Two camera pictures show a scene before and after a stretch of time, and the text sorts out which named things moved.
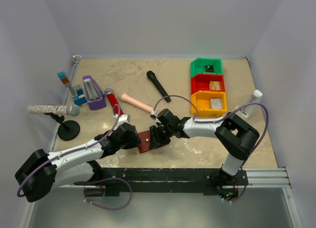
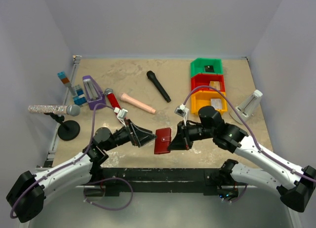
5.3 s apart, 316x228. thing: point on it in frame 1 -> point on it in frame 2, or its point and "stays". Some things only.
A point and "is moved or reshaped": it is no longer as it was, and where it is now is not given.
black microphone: [152, 76] stays
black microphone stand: [69, 130] stays
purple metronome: [95, 97] stays
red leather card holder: [144, 139] is moved or reshaped
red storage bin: [201, 82] stays
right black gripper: [156, 140] -> [182, 140]
